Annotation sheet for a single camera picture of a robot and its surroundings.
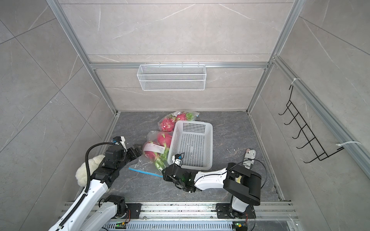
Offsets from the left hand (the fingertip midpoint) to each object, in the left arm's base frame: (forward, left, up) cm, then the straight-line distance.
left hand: (138, 145), depth 80 cm
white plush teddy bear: (-17, +23, +3) cm, 28 cm away
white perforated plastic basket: (+13, -34, -16) cm, 40 cm away
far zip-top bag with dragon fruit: (+21, -15, -6) cm, 27 cm away
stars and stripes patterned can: (-4, -67, -14) cm, 69 cm away
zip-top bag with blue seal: (-7, -3, -11) cm, 13 cm away
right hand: (-12, -14, -11) cm, 22 cm away
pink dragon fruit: (+1, -10, -7) cm, 13 cm away
